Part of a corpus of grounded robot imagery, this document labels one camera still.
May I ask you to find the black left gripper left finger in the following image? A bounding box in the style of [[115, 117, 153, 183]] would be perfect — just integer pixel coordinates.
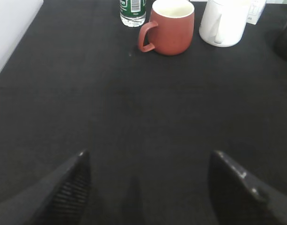
[[0, 150, 90, 225]]

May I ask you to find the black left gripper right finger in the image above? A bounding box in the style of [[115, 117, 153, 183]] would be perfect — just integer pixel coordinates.
[[208, 150, 287, 225]]

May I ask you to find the red ceramic mug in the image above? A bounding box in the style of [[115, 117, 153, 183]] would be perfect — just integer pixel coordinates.
[[138, 0, 195, 56]]

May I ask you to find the white ceramic mug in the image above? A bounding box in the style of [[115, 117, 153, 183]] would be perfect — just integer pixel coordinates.
[[199, 0, 251, 47]]

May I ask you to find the dark cola bottle red label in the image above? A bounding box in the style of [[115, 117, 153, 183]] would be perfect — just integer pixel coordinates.
[[274, 22, 287, 61]]

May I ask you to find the white milk carton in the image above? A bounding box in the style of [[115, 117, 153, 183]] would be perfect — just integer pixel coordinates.
[[246, 0, 266, 25]]

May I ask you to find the clear water bottle green label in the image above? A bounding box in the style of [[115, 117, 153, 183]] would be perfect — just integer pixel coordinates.
[[119, 0, 146, 27]]

